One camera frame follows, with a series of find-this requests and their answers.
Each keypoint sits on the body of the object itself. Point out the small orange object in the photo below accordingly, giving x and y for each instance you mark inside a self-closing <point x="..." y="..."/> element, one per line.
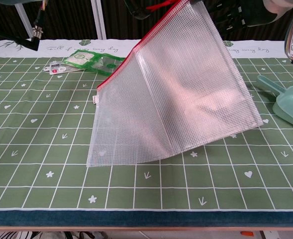
<point x="247" y="233"/>

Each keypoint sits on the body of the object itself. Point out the small white card package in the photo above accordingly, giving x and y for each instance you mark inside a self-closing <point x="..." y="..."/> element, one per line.
<point x="54" y="68"/>

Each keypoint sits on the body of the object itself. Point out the dark blue underlay cloth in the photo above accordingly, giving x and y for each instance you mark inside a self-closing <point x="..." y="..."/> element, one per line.
<point x="146" y="218"/>

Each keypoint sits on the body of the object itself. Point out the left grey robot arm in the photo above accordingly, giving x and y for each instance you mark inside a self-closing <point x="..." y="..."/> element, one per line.
<point x="17" y="1"/>

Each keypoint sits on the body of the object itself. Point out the clear mesh zipper pouch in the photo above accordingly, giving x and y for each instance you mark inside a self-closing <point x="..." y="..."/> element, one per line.
<point x="173" y="99"/>

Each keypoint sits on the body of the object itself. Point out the green grid pattern tablecloth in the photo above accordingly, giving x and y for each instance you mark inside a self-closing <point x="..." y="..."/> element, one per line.
<point x="49" y="149"/>

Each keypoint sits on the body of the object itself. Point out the teal plastic scoop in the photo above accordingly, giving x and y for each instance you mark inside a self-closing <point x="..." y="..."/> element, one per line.
<point x="290" y="104"/>

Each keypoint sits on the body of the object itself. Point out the white frame post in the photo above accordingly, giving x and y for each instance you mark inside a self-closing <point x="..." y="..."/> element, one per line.
<point x="98" y="20"/>
<point x="24" y="22"/>

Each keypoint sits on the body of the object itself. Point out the green bordered transparent package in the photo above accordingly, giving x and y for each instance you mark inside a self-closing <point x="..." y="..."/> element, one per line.
<point x="81" y="58"/>

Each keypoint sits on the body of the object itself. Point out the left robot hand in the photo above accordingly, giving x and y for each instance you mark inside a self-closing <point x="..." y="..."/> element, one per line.
<point x="137" y="8"/>

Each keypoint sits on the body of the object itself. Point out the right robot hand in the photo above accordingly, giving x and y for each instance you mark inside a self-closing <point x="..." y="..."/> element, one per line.
<point x="255" y="12"/>

